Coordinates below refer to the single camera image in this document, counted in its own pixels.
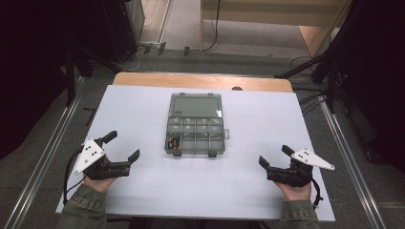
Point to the dark curtain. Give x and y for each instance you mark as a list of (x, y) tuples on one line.
[(31, 63), (375, 79)]

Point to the white board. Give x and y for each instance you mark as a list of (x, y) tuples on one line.
[(143, 108)]

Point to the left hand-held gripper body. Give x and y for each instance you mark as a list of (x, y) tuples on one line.
[(110, 170)]

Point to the black metal stand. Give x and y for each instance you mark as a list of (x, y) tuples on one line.
[(70, 82), (299, 67)]

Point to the light wooden furniture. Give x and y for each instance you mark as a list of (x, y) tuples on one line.
[(270, 12)]

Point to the person's left hand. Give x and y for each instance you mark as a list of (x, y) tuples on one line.
[(99, 185)]

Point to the black power strip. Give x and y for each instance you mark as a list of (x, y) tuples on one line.
[(161, 48)]

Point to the black floor tape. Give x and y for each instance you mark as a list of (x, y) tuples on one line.
[(90, 116)]

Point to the metal floor rail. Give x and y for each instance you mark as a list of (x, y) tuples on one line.
[(347, 159), (44, 165)]

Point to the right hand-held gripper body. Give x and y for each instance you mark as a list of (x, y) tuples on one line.
[(289, 176)]

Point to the wooden table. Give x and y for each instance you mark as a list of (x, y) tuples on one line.
[(191, 81)]

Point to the clear grey plastic organizer box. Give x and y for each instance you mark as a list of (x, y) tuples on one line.
[(195, 127)]

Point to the person's right hand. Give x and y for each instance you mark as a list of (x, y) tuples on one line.
[(296, 191)]

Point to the black and orange battery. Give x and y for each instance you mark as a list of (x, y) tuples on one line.
[(169, 143), (174, 143), (178, 143)]

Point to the black cabinet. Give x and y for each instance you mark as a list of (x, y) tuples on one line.
[(117, 28)]

